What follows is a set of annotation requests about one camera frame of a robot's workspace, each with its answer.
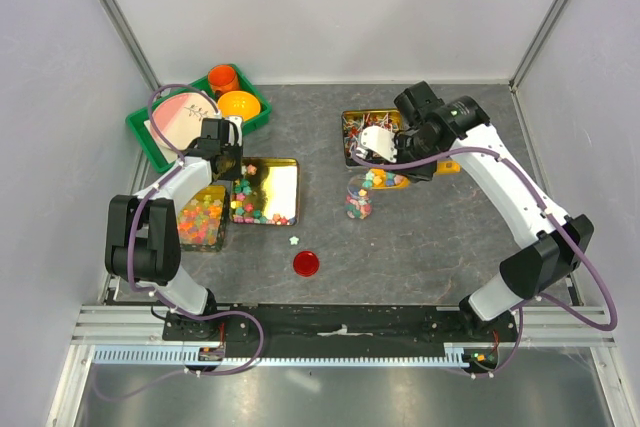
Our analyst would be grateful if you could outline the green plastic tray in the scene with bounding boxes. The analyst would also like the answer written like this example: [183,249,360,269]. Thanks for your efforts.
[125,63,272,174]

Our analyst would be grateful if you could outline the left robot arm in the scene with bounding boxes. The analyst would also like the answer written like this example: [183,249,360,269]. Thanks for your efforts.
[105,116,243,340]

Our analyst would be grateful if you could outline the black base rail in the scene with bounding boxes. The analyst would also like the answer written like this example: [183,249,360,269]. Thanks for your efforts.
[161,301,516,361]

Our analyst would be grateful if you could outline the grey cable duct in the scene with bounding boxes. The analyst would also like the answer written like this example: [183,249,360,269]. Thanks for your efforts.
[92,345,486,368]

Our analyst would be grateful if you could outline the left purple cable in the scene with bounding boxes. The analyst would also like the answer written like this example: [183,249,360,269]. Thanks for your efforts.
[89,82,268,401]

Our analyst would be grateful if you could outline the purple cable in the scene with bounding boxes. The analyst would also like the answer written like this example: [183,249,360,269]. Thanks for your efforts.
[349,142,619,380]
[89,82,268,401]

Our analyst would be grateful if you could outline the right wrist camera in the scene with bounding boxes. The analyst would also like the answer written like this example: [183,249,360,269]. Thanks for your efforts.
[354,126,397,163]

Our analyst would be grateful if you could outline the pink white plate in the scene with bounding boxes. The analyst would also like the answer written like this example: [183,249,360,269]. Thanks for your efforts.
[149,92,219,152]

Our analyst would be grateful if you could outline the tin of lollipops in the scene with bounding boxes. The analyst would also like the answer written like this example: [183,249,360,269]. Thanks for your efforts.
[341,109,406,167]

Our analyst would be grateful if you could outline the orange plastic cup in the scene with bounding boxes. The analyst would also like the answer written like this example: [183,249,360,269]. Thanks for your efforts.
[207,64,240,96]

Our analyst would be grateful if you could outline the tin of bright star candies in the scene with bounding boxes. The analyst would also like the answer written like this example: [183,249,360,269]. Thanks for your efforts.
[178,185,230,252]

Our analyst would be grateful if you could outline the orange plastic bowl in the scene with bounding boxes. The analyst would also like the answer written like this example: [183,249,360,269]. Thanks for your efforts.
[217,90,261,121]

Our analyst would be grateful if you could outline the yellow plastic scoop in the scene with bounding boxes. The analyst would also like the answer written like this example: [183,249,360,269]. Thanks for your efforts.
[364,160,461,190]

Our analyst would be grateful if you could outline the clear glass jar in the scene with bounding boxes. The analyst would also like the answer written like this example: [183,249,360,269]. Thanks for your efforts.
[345,174,373,220]

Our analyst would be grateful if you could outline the tin of pastel star candies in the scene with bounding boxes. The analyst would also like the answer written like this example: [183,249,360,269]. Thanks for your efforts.
[230,157,300,227]

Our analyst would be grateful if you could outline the red round lid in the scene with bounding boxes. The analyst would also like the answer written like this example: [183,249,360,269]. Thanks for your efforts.
[293,250,320,277]

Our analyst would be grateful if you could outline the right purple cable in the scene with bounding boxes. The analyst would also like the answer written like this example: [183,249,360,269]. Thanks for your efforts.
[349,142,619,380]

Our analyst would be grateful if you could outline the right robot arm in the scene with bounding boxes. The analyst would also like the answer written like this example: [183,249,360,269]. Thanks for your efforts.
[394,82,594,341]

